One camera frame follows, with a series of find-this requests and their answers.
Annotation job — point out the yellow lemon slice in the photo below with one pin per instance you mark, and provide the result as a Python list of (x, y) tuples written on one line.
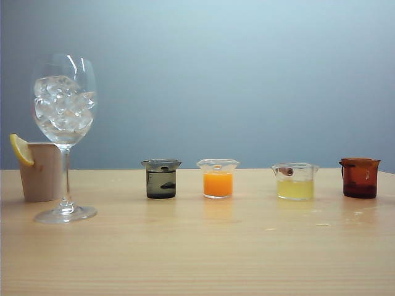
[(21, 151)]

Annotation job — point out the smoky grey glass jug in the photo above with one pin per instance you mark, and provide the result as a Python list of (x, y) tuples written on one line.
[(161, 185)]

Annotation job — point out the clear wine glass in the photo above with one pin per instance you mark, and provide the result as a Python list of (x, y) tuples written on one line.
[(64, 148)]

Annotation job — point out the clear beaker with orange juice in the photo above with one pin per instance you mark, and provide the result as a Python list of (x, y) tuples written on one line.
[(218, 185)]

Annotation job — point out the clear ice cubes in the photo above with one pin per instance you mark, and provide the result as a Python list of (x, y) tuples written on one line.
[(61, 105)]

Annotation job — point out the beige paper cup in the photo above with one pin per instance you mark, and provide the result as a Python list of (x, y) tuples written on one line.
[(43, 179)]

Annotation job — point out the amber glass measuring jug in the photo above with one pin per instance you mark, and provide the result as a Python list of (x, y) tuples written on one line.
[(359, 182)]

